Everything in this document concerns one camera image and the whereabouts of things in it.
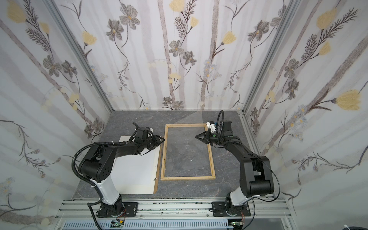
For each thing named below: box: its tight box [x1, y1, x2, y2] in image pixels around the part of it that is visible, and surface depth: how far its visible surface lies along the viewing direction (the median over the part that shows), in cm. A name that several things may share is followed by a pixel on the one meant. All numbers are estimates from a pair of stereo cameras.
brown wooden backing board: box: [153, 142, 164, 195], surface depth 89 cm
